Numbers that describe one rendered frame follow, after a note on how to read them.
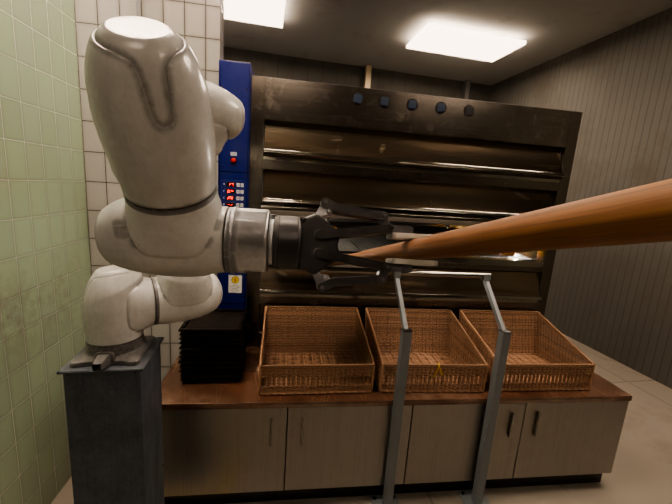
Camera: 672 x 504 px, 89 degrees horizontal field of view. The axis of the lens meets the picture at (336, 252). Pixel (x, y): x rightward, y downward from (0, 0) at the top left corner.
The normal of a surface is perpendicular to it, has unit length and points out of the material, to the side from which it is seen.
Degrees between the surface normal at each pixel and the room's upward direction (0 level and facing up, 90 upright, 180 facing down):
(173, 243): 116
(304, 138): 70
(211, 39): 90
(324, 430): 90
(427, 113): 90
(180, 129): 108
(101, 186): 90
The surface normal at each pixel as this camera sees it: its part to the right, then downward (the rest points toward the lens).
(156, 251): 0.04, 0.57
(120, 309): 0.65, 0.16
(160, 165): 0.32, 0.65
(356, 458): 0.13, 0.19
